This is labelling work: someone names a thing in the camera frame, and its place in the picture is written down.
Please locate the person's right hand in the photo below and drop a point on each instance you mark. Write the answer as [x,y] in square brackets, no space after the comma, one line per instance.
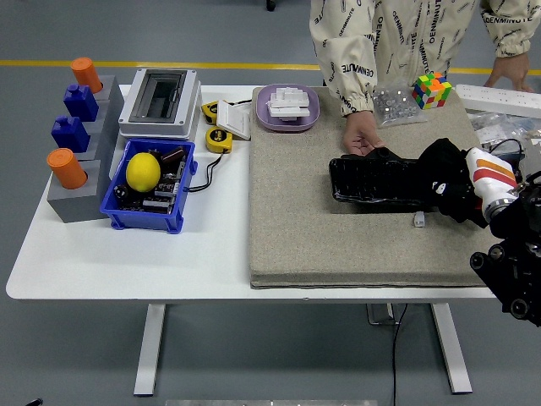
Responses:
[358,132]

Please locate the person's left hand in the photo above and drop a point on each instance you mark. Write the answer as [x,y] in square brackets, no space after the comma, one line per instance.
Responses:
[509,74]

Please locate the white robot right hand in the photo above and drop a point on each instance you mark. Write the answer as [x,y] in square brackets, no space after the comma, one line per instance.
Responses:
[490,179]

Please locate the black glossy panel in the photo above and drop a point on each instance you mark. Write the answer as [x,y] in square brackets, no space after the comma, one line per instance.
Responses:
[372,184]

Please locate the person's right forearm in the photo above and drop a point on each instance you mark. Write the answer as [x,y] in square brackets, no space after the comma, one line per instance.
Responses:
[348,74]

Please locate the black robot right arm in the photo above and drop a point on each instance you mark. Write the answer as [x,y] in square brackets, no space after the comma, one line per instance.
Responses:
[513,262]

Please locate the person's left forearm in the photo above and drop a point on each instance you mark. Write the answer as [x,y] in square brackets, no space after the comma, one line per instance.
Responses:
[511,29]

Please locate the white power strip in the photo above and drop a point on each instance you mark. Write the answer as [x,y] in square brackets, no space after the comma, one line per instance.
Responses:
[498,98]

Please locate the clear bag of metal nuts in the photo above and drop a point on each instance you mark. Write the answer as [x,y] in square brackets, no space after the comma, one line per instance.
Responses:
[397,108]

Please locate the clear bags of small parts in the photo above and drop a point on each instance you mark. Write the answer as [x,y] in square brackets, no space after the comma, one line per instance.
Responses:
[494,127]

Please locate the stack of white switches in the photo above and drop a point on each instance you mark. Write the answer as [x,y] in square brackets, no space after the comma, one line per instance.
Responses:
[289,103]

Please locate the colourful puzzle cube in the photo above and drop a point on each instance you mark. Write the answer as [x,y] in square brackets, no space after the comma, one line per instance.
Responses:
[432,91]

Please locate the small white connector plug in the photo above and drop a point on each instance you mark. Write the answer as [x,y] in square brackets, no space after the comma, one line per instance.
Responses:
[418,220]

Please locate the purple tray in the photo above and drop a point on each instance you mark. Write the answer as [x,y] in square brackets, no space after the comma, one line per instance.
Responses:
[264,116]

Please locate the person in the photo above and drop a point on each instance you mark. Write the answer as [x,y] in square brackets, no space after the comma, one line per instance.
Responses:
[406,34]

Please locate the grey-brown mat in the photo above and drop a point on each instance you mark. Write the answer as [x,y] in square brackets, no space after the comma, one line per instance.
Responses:
[317,237]

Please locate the white table leg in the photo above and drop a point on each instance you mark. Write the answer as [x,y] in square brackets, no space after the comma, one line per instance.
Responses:
[149,351]
[453,351]

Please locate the yellow tape measure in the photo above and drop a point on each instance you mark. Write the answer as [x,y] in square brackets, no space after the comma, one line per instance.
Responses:
[219,139]
[210,111]

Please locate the black chair caster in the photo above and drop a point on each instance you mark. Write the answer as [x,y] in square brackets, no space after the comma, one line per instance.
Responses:
[271,4]

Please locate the brown cylindrical capacitor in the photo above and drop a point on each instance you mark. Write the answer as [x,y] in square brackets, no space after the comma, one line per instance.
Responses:
[174,154]

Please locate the dark circuit board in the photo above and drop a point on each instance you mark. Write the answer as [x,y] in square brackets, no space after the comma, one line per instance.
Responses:
[165,190]

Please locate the blue plastic bin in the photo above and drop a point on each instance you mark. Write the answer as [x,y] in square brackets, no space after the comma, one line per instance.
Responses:
[143,220]

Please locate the yellow lemon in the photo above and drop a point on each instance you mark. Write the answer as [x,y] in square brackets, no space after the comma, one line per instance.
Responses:
[143,172]

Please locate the black round capacitor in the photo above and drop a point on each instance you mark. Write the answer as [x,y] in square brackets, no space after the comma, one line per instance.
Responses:
[122,191]

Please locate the orange cylinder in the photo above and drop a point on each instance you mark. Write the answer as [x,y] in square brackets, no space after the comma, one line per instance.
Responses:
[67,168]
[86,75]

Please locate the grey stepped block holder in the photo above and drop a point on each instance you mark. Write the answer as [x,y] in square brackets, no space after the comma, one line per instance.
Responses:
[107,127]

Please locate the blue notched block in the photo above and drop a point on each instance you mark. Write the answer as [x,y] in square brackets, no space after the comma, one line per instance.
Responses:
[81,103]
[71,134]

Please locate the white wall switch plate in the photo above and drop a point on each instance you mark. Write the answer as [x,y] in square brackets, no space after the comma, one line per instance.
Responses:
[234,120]

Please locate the grey electrical enclosure box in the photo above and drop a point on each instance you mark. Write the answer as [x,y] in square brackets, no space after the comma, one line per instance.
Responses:
[186,101]

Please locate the metal bracket under table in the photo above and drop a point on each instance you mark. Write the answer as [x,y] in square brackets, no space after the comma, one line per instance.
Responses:
[382,322]

